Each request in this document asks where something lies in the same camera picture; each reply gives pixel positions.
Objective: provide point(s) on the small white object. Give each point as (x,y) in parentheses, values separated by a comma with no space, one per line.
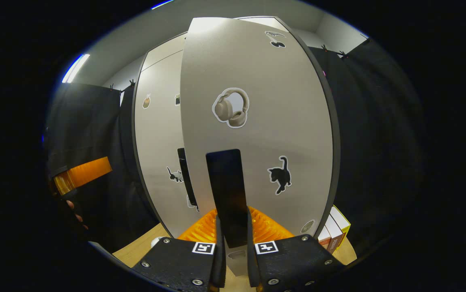
(156,242)

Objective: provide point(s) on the black backdrop cloth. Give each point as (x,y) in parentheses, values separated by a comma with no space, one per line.
(379,142)

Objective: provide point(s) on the beige cabinet drawer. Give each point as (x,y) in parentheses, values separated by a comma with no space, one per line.
(164,52)

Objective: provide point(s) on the yellow box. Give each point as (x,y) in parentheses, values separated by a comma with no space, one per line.
(341,221)

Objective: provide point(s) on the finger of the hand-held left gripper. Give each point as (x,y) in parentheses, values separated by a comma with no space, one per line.
(85,174)

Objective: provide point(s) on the beige cabinet door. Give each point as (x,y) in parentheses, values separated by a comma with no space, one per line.
(277,121)
(156,142)

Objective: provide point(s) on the brown box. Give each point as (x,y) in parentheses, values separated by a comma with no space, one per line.
(335,237)

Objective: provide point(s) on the ceiling light panel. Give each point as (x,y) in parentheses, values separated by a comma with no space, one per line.
(163,4)
(75,68)

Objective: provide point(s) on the white and orange box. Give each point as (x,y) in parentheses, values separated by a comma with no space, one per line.
(324,240)

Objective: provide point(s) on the beige double-door shoe cabinet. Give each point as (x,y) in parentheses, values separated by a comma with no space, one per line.
(336,138)

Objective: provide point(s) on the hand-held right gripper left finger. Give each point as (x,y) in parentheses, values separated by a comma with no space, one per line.
(220,263)

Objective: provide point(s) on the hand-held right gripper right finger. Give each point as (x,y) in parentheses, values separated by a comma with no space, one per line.
(251,263)

